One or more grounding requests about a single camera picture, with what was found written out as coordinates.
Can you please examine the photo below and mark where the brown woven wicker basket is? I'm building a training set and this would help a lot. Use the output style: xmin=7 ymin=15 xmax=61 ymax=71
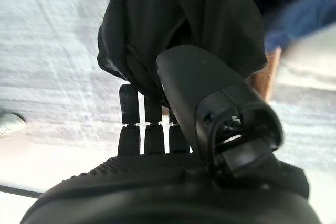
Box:
xmin=246 ymin=47 xmax=283 ymax=102

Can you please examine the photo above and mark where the black garment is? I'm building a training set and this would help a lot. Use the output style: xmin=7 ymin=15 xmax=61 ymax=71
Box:
xmin=97 ymin=0 xmax=269 ymax=99

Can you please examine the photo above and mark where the beige bed blanket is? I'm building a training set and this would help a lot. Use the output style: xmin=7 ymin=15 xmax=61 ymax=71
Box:
xmin=279 ymin=26 xmax=336 ymax=90

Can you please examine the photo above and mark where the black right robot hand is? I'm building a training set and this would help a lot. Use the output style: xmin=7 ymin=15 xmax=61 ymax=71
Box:
xmin=19 ymin=45 xmax=321 ymax=224

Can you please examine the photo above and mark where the grey striped area rug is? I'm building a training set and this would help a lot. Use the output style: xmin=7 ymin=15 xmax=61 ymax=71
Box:
xmin=0 ymin=0 xmax=336 ymax=173

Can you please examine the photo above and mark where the dark blue garment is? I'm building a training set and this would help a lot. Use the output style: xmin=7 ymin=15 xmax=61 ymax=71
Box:
xmin=251 ymin=0 xmax=336 ymax=49

